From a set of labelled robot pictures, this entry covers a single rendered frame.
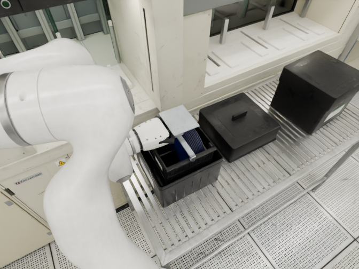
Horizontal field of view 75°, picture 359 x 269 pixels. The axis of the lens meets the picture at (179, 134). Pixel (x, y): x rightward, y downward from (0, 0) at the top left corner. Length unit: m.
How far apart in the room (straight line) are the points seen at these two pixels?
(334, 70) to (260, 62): 0.41
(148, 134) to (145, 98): 0.49
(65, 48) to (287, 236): 1.75
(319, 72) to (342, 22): 0.82
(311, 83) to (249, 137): 0.38
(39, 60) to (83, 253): 0.30
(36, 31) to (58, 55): 1.39
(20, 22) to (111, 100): 1.54
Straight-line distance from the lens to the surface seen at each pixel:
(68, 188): 0.36
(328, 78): 1.32
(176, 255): 0.95
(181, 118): 0.82
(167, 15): 0.92
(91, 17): 1.85
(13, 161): 1.19
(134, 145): 0.76
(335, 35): 2.08
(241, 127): 1.13
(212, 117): 1.16
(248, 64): 1.53
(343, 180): 2.33
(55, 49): 0.44
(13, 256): 1.87
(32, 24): 1.82
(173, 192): 0.92
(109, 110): 0.31
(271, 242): 1.85
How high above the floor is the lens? 1.68
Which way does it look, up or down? 50 degrees down
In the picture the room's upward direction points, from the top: straight up
